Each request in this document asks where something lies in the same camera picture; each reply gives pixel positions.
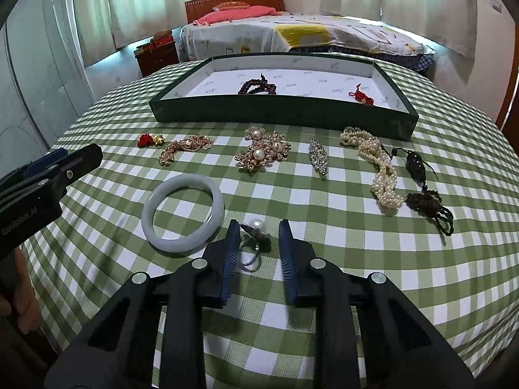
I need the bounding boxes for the pearl ring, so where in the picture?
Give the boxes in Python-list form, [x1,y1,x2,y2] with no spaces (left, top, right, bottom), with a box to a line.
[237,218,273,273]

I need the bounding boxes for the white jade bangle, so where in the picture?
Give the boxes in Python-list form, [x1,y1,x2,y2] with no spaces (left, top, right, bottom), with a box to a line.
[141,174,224,254]

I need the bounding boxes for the silver rhinestone brooch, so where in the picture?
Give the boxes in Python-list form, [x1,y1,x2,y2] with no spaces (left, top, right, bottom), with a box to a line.
[309,138,328,178]

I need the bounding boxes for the gold pearl leaf brooch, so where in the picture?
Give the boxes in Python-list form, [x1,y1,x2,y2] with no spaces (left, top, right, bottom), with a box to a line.
[158,135,213,166]

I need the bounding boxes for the small red gold charm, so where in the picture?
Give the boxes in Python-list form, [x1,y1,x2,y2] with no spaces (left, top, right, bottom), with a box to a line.
[137,134,164,148]

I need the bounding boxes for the black pendant cord necklace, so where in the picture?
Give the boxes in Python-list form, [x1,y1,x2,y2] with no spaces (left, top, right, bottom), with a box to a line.
[390,146,455,237]

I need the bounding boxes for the dark red bead bracelet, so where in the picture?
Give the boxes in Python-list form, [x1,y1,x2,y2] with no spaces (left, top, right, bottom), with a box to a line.
[236,73,278,96]

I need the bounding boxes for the red knot gold coin charm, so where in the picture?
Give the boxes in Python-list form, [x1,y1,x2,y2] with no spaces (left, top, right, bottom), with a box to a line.
[348,83,375,105]

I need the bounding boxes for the left hand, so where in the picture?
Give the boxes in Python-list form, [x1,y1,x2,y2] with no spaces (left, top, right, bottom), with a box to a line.
[1,248,41,335]

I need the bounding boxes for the white wardrobe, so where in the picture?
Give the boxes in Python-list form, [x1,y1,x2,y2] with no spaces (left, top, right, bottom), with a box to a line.
[1,0,94,174]

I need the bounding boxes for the large gold pearl flower brooch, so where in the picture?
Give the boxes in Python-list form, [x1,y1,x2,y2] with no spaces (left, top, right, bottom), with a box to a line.
[235,125,291,174]

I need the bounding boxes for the green checked tablecloth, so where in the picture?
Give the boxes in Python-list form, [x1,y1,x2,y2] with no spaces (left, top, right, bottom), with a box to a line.
[23,62,518,375]

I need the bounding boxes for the green white-lined tray box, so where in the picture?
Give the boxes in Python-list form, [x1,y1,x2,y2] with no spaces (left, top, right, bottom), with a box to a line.
[149,53,419,141]

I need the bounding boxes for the dark wooden nightstand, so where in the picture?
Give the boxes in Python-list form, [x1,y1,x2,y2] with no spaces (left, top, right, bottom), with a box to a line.
[135,41,179,77]

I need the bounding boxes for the red items on nightstand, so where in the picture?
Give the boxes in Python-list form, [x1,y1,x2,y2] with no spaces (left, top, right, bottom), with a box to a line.
[134,30,174,56]

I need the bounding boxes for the white curtain left window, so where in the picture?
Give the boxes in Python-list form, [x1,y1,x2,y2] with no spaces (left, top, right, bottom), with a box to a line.
[73,0,186,67]

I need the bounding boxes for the white curtain window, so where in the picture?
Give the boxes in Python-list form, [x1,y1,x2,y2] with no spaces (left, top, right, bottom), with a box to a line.
[73,0,186,67]
[319,0,479,58]

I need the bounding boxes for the bed with patterned quilt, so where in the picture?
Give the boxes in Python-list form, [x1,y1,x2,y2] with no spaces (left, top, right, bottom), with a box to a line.
[180,12,435,72]

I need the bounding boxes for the pink pillow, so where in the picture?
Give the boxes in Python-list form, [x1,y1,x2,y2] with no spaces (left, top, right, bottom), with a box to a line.
[192,5,281,26]

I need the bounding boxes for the brown wooden door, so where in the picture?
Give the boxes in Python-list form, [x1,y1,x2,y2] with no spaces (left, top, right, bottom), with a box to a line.
[495,26,518,129]

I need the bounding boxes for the wooden headboard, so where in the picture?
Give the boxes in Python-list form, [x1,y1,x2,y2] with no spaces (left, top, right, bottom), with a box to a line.
[185,0,285,22]

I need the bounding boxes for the orange patterned pillow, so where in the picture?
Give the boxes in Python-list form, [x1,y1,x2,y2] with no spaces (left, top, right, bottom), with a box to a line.
[212,1,250,11]

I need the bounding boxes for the white curtain right window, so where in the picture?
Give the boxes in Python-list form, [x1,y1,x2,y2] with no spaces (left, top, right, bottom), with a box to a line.
[319,0,479,58]

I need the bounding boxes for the white pearl necklace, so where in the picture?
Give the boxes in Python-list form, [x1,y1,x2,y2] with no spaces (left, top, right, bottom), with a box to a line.
[339,125,405,212]

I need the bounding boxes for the wall light switch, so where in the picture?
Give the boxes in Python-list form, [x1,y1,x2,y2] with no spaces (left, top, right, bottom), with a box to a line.
[489,0,502,13]

